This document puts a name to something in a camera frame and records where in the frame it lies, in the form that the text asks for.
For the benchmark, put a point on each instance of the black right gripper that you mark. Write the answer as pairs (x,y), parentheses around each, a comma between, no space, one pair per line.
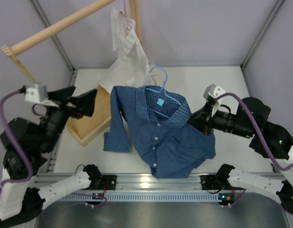
(203,119)

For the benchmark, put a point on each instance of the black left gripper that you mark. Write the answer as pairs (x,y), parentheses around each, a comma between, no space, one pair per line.
(85,102)

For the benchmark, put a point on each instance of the blue checked shirt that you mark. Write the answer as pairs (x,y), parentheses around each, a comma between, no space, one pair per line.
(171,147)

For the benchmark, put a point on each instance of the blue wire hanger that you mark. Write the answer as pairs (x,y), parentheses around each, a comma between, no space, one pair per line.
(160,101)

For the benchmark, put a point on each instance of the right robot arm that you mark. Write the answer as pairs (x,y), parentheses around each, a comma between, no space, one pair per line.
(270,140)

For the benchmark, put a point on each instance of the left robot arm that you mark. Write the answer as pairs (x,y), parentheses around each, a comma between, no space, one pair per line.
(26,143)

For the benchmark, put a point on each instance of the white shirt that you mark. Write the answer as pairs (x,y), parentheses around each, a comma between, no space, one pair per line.
(131,67)

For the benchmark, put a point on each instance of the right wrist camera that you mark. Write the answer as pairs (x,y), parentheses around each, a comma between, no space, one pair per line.
(212,92)

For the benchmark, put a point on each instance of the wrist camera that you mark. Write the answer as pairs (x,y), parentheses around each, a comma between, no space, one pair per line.
(212,92)
(35,93)

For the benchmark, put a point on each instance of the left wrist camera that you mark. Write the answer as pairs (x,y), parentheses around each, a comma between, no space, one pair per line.
(35,93)

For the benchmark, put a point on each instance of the aluminium frame post left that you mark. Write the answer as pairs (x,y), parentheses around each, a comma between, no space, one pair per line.
(52,157)

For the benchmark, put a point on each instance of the aluminium frame post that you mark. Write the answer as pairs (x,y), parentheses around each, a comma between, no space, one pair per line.
(264,28)
(52,157)

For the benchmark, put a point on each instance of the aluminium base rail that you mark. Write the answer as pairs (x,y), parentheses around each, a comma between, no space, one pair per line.
(129,181)

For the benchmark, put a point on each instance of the slotted cable duct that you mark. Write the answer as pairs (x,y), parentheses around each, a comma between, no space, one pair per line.
(165,197)

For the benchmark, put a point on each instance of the pink wire hanger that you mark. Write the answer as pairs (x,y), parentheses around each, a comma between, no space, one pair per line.
(132,19)

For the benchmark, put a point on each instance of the aluminium frame post right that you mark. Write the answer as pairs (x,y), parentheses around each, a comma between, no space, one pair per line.
(264,28)

